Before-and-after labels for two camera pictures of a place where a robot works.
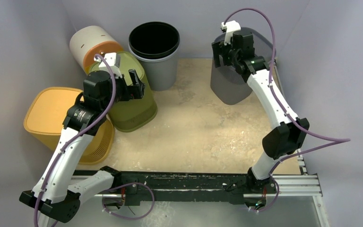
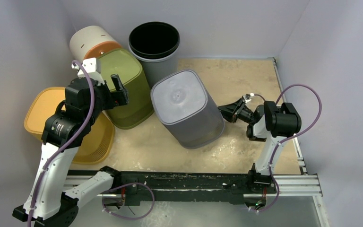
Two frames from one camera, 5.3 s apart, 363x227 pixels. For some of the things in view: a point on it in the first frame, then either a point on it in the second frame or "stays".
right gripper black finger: x=218 y=49 -> x=231 y=111
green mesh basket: x=128 y=115 stays
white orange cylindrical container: x=89 y=41 stays
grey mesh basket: x=226 y=84 -> x=182 y=106
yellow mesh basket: x=45 y=110 stays
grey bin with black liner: x=156 y=44 stays
